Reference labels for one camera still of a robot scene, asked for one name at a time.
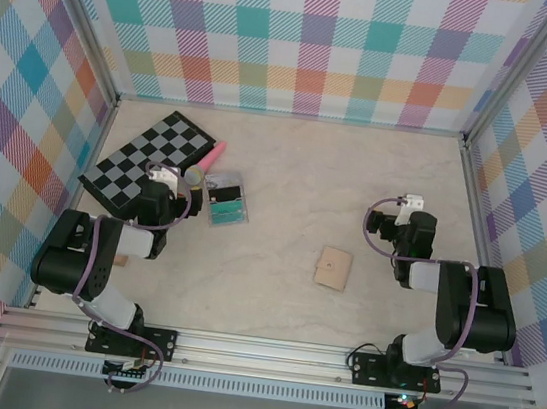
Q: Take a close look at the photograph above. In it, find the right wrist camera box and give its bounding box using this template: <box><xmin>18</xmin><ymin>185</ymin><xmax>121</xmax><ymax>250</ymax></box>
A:
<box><xmin>400</xmin><ymin>191</ymin><xmax>428</xmax><ymax>216</ymax></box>

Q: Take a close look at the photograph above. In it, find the aluminium frame bar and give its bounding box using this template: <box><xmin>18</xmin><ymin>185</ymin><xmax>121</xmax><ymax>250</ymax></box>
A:
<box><xmin>434</xmin><ymin>142</ymin><xmax>537</xmax><ymax>367</ymax></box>
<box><xmin>23</xmin><ymin>90</ymin><xmax>121</xmax><ymax>319</ymax></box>

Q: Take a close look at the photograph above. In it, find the clear plastic card case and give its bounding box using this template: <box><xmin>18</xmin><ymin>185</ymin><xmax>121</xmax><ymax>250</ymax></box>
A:
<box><xmin>198</xmin><ymin>168</ymin><xmax>257</xmax><ymax>233</ymax></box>

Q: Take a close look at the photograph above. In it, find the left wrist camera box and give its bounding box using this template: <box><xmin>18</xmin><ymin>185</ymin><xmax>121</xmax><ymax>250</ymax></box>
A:
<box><xmin>148</xmin><ymin>163</ymin><xmax>182</xmax><ymax>186</ymax></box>

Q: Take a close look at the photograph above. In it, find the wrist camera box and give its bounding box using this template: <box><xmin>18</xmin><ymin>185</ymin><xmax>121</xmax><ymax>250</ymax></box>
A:
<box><xmin>400</xmin><ymin>191</ymin><xmax>428</xmax><ymax>216</ymax></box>
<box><xmin>148</xmin><ymin>163</ymin><xmax>182</xmax><ymax>186</ymax></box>

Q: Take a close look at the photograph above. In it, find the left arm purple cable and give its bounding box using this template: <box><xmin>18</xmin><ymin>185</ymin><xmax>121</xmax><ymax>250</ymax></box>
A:
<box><xmin>59</xmin><ymin>152</ymin><xmax>198</xmax><ymax>401</ymax></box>

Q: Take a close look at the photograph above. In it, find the aluminium frame post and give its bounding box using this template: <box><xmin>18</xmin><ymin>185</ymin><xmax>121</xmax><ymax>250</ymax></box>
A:
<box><xmin>15</xmin><ymin>0</ymin><xmax>134</xmax><ymax>107</ymax></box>
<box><xmin>461</xmin><ymin>0</ymin><xmax>547</xmax><ymax>159</ymax></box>

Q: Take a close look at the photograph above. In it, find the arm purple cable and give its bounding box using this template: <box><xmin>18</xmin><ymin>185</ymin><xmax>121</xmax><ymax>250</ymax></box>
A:
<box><xmin>337</xmin><ymin>190</ymin><xmax>494</xmax><ymax>409</ymax></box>
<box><xmin>59</xmin><ymin>152</ymin><xmax>198</xmax><ymax>401</ymax></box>

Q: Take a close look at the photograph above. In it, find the tan card holder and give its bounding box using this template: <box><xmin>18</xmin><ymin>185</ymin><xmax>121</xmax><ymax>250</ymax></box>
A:
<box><xmin>311</xmin><ymin>244</ymin><xmax>356</xmax><ymax>293</ymax></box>

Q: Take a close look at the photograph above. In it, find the black grey chessboard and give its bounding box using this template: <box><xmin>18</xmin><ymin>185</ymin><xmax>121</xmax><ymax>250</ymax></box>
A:
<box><xmin>75</xmin><ymin>99</ymin><xmax>220</xmax><ymax>223</ymax></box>

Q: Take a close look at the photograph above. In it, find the pink toy microphone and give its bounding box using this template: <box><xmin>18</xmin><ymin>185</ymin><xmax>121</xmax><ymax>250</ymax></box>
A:
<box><xmin>183</xmin><ymin>137</ymin><xmax>228</xmax><ymax>195</ymax></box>

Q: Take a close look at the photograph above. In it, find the white slotted cable duct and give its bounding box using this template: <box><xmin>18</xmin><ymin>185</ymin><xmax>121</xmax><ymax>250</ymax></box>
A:
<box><xmin>7</xmin><ymin>348</ymin><xmax>389</xmax><ymax>409</ymax></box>

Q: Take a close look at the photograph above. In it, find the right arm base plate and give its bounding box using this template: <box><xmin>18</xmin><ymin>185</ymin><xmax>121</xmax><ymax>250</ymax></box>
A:
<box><xmin>347</xmin><ymin>349</ymin><xmax>445</xmax><ymax>397</ymax></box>

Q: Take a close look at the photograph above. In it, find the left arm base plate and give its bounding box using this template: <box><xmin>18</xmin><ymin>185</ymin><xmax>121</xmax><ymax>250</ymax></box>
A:
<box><xmin>84</xmin><ymin>318</ymin><xmax>181</xmax><ymax>365</ymax></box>

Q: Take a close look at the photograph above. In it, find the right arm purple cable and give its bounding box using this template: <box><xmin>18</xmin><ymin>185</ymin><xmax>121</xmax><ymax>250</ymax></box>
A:
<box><xmin>337</xmin><ymin>190</ymin><xmax>494</xmax><ymax>409</ymax></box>

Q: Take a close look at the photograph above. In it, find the aluminium mounting rail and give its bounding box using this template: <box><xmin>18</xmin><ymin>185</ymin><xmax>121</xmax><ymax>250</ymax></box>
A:
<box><xmin>0</xmin><ymin>298</ymin><xmax>541</xmax><ymax>409</ymax></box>

